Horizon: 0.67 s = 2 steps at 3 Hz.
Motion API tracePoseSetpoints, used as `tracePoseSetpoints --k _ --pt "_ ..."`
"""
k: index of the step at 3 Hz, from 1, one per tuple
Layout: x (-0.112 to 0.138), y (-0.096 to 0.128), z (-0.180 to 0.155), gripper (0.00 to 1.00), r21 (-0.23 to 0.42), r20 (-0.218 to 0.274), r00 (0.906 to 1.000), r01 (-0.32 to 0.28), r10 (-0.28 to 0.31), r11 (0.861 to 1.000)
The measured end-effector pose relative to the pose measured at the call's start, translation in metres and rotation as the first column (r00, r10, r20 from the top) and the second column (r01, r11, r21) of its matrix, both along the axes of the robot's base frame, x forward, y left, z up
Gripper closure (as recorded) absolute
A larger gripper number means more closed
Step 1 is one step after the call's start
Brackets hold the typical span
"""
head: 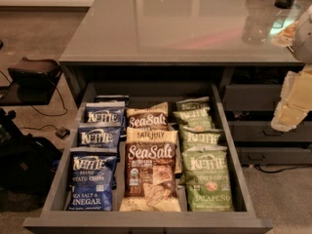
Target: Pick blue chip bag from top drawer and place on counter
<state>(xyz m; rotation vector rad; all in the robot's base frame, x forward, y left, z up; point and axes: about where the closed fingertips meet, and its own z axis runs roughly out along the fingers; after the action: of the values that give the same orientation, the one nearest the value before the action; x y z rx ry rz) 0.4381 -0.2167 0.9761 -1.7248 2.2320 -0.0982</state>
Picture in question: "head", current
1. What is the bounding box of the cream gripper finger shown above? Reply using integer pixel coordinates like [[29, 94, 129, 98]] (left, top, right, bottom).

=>
[[281, 65, 312, 111], [271, 100, 308, 132]]

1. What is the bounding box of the blue kettle chip bag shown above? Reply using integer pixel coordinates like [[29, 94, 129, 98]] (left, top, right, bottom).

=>
[[77, 123, 121, 148], [85, 101, 125, 123], [66, 147, 117, 212]]

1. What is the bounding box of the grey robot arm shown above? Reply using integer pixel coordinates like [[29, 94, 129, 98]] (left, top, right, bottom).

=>
[[271, 6, 312, 132]]

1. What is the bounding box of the grey counter cabinet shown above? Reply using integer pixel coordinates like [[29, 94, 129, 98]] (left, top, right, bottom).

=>
[[58, 0, 312, 109]]

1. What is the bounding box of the front green jalapeno chip bag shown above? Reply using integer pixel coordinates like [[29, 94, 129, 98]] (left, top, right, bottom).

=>
[[182, 145, 234, 212]]

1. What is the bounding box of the rear brown Sea Salt bag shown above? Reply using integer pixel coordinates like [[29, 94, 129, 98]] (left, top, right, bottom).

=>
[[126, 102, 169, 131]]

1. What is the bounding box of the brown sea salt bag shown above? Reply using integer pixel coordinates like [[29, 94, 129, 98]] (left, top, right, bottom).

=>
[[120, 128, 180, 212], [126, 102, 169, 131]]

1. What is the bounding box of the front brown Sea Salt bag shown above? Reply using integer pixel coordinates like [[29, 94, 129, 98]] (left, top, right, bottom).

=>
[[120, 128, 180, 212]]

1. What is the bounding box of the rear blue chip bag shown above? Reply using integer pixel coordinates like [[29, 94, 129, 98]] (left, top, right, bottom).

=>
[[94, 95, 129, 104]]

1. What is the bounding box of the open grey top drawer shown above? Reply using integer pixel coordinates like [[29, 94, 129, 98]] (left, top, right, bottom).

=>
[[23, 82, 273, 234]]

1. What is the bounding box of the black bag on floor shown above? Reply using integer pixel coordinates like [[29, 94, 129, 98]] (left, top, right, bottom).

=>
[[0, 108, 63, 193]]

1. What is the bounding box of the black power adapter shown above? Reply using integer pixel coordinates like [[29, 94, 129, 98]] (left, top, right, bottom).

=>
[[56, 127, 70, 139]]

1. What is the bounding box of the black device on stand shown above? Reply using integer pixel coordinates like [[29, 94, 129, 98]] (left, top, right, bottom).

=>
[[0, 57, 61, 106]]

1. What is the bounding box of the black cable under drawers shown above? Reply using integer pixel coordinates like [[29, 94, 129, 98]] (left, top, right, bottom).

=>
[[253, 163, 312, 175]]

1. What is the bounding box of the black floor cable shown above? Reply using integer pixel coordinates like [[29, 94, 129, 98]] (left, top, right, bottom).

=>
[[0, 69, 69, 132]]

